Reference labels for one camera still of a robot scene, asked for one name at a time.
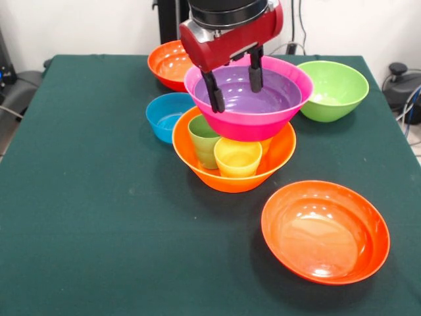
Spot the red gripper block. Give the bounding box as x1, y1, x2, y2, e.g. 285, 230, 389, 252
178, 0, 285, 114

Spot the purple plastic bowl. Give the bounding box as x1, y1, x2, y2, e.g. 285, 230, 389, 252
193, 65, 303, 115

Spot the pink plastic bowl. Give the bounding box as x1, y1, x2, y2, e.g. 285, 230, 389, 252
184, 55, 314, 143

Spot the orange plastic cup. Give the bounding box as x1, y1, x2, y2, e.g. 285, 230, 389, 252
259, 136, 274, 157

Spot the green plastic cup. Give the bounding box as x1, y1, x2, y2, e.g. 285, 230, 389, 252
187, 115, 222, 170

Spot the red plastic bowl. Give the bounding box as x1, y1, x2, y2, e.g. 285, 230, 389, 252
147, 39, 199, 93
260, 180, 391, 285

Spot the yellow plastic cup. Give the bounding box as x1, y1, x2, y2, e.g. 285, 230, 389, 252
213, 137, 263, 178

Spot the orange plastic bowl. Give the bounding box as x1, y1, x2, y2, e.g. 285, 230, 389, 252
172, 105, 297, 194

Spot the black computer tower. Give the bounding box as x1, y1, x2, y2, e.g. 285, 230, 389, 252
0, 26, 17, 96

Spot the blue plastic bowl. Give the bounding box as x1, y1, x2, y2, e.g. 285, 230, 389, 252
145, 92, 197, 144

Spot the green plastic bowl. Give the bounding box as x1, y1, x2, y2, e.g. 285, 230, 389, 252
297, 60, 370, 123

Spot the dark green table cloth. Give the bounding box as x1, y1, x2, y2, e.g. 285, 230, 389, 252
0, 54, 421, 316

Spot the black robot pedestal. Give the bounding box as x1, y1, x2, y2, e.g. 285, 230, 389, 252
153, 0, 192, 45

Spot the black hanging cable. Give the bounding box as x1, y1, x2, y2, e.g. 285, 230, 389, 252
284, 0, 309, 55

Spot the blue cable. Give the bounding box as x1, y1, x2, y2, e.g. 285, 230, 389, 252
403, 84, 421, 126

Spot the grey cable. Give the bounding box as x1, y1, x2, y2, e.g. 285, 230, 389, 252
0, 104, 24, 120

